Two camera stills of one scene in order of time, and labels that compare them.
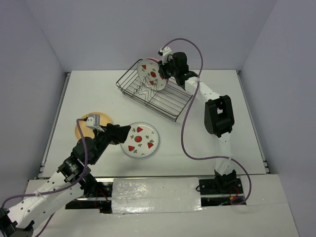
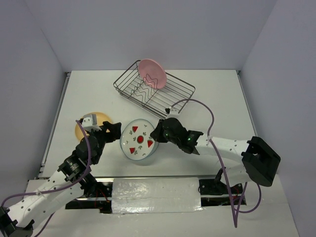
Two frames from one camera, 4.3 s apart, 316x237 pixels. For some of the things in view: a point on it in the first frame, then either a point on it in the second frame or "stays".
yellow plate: (87, 132) stays
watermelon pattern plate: (147, 71) to (136, 140)
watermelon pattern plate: (142, 140) stays
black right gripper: (162, 67) to (156, 134)
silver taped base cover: (156, 195) stays
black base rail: (213, 193) stays
